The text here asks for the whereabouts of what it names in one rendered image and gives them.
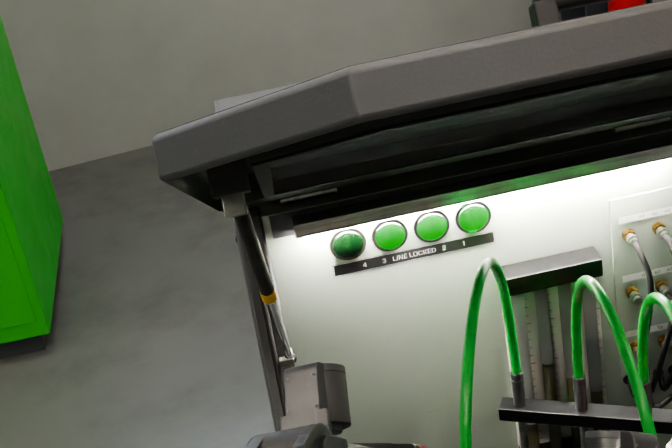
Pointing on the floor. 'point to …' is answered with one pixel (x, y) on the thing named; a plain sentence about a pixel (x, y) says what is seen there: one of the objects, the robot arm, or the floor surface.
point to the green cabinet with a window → (24, 221)
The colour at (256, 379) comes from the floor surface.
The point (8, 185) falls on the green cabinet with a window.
